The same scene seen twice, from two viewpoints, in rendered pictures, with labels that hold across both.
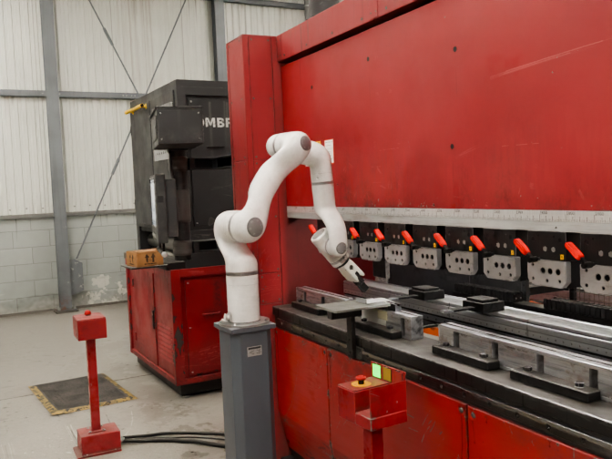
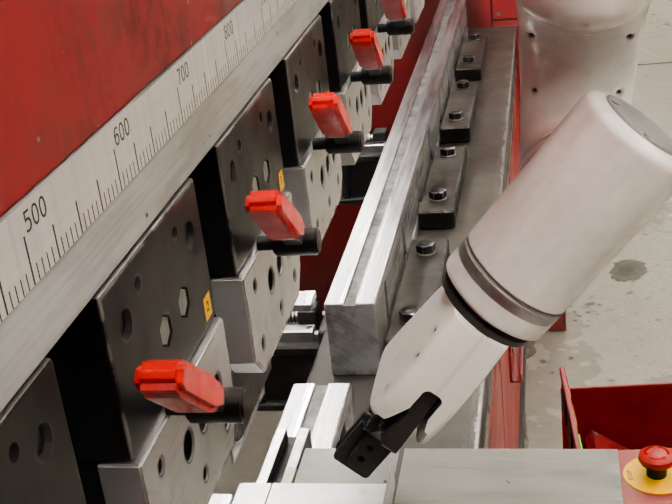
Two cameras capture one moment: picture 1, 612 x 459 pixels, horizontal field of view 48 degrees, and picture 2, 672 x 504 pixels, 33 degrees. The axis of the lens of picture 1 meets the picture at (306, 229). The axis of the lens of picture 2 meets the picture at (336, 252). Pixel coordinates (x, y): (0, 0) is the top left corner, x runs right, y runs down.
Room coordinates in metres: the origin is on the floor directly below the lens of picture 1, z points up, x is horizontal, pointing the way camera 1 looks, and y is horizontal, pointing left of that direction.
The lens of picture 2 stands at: (3.44, 0.22, 1.54)
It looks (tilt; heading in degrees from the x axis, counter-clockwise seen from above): 24 degrees down; 219
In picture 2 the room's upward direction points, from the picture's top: 7 degrees counter-clockwise
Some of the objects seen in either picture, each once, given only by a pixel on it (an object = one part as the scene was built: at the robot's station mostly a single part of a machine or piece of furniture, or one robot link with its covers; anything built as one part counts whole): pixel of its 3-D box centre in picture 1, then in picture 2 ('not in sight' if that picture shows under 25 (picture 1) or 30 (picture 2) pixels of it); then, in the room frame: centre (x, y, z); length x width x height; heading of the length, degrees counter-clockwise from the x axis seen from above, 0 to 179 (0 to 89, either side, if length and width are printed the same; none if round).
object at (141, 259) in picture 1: (143, 258); not in sight; (4.86, 1.17, 1.04); 0.30 x 0.26 x 0.12; 29
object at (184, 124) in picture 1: (178, 188); not in sight; (3.81, 0.70, 1.53); 0.51 x 0.25 x 0.85; 16
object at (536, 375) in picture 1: (552, 383); (444, 184); (1.98, -0.71, 0.89); 0.30 x 0.05 x 0.03; 26
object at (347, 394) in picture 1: (371, 394); (640, 473); (2.40, -0.21, 0.75); 0.20 x 0.16 x 0.18; 31
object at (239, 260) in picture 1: (235, 241); not in sight; (2.56, 0.27, 1.30); 0.19 x 0.12 x 0.24; 38
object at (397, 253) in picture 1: (402, 242); (271, 134); (2.75, -0.39, 1.26); 0.15 x 0.09 x 0.17; 26
